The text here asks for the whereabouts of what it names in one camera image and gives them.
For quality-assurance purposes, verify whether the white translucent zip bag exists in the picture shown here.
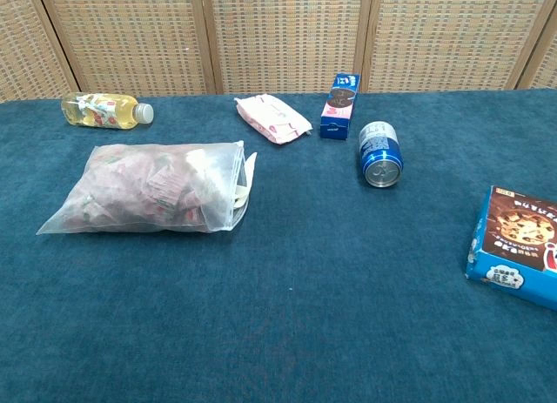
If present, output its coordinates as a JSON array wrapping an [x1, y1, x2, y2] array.
[[37, 140, 258, 235]]

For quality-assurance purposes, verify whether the blue soda can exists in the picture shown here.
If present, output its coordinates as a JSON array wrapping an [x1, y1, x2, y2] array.
[[359, 120, 404, 189]]

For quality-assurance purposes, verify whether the blue carpeted table top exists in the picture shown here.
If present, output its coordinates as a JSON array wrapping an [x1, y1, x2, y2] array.
[[0, 88, 557, 403]]

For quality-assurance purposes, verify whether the blue sandwich cookie box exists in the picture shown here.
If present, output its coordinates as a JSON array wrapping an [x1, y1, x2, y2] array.
[[319, 73, 362, 140]]

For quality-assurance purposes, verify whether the yellow drink plastic bottle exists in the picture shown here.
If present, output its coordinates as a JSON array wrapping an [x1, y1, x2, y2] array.
[[61, 92, 155, 131]]

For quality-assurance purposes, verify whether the woven wicker folding screen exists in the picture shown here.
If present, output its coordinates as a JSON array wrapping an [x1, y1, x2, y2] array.
[[0, 0, 557, 103]]

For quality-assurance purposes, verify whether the blue chocolate chip cookie box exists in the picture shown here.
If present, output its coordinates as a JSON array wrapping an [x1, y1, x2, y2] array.
[[464, 185, 557, 312]]

